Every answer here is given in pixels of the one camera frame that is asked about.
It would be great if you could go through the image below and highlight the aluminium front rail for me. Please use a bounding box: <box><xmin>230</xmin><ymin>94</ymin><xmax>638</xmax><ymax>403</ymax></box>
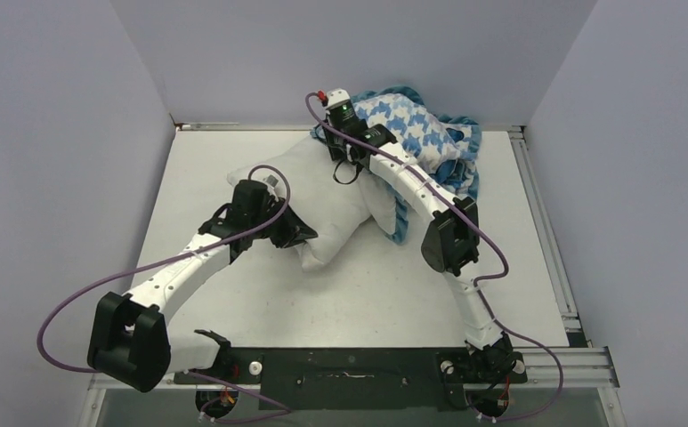
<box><xmin>86</xmin><ymin>346</ymin><xmax>620</xmax><ymax>391</ymax></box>

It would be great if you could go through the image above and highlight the aluminium right side rail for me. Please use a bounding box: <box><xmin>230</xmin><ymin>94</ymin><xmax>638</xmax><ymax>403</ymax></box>
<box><xmin>508</xmin><ymin>126</ymin><xmax>583</xmax><ymax>333</ymax></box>

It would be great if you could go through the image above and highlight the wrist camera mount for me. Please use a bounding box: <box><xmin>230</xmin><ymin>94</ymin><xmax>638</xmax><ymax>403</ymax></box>
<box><xmin>316</xmin><ymin>88</ymin><xmax>351</xmax><ymax>111</ymax></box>
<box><xmin>261</xmin><ymin>173</ymin><xmax>286</xmax><ymax>194</ymax></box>

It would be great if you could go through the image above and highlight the aluminium rail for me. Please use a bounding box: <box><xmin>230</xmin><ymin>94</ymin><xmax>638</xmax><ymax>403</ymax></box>
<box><xmin>508</xmin><ymin>126</ymin><xmax>583</xmax><ymax>333</ymax></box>
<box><xmin>86</xmin><ymin>346</ymin><xmax>620</xmax><ymax>391</ymax></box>

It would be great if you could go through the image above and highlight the white knob on plate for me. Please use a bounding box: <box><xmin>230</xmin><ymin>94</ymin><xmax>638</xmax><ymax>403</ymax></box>
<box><xmin>247</xmin><ymin>360</ymin><xmax>263</xmax><ymax>376</ymax></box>

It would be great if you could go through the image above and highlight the white pillowcase with blue trim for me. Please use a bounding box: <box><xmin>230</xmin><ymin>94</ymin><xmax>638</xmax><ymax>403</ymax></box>
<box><xmin>352</xmin><ymin>86</ymin><xmax>482</xmax><ymax>245</ymax></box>

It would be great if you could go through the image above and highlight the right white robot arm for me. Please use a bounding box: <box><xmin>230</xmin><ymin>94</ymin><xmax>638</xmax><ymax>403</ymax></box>
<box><xmin>314</xmin><ymin>93</ymin><xmax>507</xmax><ymax>381</ymax></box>

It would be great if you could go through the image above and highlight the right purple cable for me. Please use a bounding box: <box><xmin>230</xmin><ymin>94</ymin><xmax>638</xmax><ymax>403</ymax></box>
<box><xmin>304</xmin><ymin>92</ymin><xmax>564</xmax><ymax>424</ymax></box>

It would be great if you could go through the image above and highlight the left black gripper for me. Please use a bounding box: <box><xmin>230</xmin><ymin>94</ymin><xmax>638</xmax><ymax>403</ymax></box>
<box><xmin>249</xmin><ymin>197</ymin><xmax>317</xmax><ymax>250</ymax></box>

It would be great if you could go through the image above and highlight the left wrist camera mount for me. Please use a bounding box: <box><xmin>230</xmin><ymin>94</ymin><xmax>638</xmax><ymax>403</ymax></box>
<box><xmin>261</xmin><ymin>173</ymin><xmax>286</xmax><ymax>194</ymax></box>

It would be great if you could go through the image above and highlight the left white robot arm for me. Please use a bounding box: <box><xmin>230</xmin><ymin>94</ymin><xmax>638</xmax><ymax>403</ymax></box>
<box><xmin>86</xmin><ymin>180</ymin><xmax>318</xmax><ymax>392</ymax></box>

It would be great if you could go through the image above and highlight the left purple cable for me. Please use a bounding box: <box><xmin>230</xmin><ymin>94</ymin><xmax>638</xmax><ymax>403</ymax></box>
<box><xmin>36</xmin><ymin>164</ymin><xmax>293</xmax><ymax>425</ymax></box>

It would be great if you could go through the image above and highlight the purple cable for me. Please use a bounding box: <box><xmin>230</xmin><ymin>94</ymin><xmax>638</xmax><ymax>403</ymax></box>
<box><xmin>304</xmin><ymin>92</ymin><xmax>564</xmax><ymax>424</ymax></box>
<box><xmin>36</xmin><ymin>164</ymin><xmax>293</xmax><ymax>425</ymax></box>

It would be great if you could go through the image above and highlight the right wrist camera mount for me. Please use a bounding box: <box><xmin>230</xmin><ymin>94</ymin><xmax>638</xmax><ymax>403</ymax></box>
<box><xmin>316</xmin><ymin>88</ymin><xmax>351</xmax><ymax>111</ymax></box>

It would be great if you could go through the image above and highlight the white pillow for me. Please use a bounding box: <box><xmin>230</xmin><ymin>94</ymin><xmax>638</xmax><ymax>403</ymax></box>
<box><xmin>261</xmin><ymin>136</ymin><xmax>407</xmax><ymax>272</ymax></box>

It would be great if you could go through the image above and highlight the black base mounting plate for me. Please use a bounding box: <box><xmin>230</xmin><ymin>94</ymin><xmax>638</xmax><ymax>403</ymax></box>
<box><xmin>174</xmin><ymin>347</ymin><xmax>528</xmax><ymax>411</ymax></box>

